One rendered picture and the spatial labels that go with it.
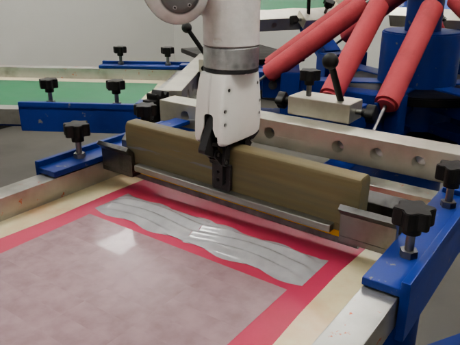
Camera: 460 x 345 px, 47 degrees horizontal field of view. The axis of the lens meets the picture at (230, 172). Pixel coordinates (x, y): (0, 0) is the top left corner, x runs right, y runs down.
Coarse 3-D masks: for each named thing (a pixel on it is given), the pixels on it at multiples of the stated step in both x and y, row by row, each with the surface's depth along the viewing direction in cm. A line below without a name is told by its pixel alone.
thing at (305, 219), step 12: (144, 168) 83; (156, 168) 83; (168, 180) 81; (180, 180) 79; (192, 180) 79; (204, 192) 77; (216, 192) 75; (228, 192) 75; (240, 204) 73; (252, 204) 72; (264, 204) 71; (288, 216) 69; (300, 216) 68; (312, 216) 68; (324, 228) 66
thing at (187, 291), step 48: (288, 240) 71; (144, 288) 60; (192, 288) 60; (240, 288) 60; (288, 288) 60; (48, 336) 52; (96, 336) 52; (144, 336) 52; (192, 336) 52; (240, 336) 52
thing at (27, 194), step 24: (96, 168) 89; (0, 192) 77; (24, 192) 78; (48, 192) 82; (72, 192) 86; (384, 192) 79; (408, 192) 77; (432, 192) 77; (0, 216) 76; (360, 288) 54; (360, 312) 50; (384, 312) 50; (336, 336) 47; (360, 336) 47; (384, 336) 51
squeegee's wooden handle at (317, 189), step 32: (128, 128) 85; (160, 128) 81; (160, 160) 82; (192, 160) 78; (256, 160) 71; (288, 160) 69; (256, 192) 73; (288, 192) 69; (320, 192) 66; (352, 192) 64
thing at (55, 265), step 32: (128, 192) 86; (160, 192) 86; (64, 224) 75; (96, 224) 75; (128, 224) 75; (0, 256) 67; (32, 256) 67; (64, 256) 67; (96, 256) 67; (128, 256) 67; (0, 288) 60; (32, 288) 60; (64, 288) 60; (96, 288) 60; (0, 320) 54; (32, 320) 54
